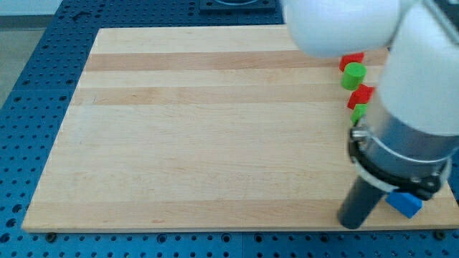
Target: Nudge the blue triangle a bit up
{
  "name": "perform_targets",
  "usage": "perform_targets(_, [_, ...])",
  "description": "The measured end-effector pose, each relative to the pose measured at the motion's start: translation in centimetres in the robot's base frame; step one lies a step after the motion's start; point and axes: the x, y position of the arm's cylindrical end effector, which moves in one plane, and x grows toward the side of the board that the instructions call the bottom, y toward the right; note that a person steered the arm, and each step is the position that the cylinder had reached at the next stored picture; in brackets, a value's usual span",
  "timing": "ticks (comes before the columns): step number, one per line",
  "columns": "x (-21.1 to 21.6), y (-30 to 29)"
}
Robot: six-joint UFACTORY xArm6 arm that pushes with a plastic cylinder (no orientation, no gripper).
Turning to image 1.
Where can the blue triangle block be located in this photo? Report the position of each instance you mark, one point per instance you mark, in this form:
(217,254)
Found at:
(406,204)

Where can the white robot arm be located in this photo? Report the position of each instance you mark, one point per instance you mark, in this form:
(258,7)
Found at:
(406,140)

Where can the wooden board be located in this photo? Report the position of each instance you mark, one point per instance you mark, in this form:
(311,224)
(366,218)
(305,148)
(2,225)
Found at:
(198,129)

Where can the green block lower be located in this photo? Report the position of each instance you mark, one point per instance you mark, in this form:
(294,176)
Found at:
(358,112)

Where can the green cylinder block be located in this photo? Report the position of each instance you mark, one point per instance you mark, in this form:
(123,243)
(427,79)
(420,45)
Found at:
(353,75)

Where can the red block lower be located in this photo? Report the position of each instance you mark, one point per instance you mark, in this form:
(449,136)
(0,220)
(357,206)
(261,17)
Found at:
(362,95)

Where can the red block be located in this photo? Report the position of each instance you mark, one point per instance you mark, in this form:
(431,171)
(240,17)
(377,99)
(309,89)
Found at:
(362,95)
(349,58)

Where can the red block upper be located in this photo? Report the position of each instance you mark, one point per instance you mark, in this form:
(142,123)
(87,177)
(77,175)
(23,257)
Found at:
(349,58)

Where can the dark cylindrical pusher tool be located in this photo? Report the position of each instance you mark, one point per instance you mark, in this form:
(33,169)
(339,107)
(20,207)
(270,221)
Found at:
(359,203)

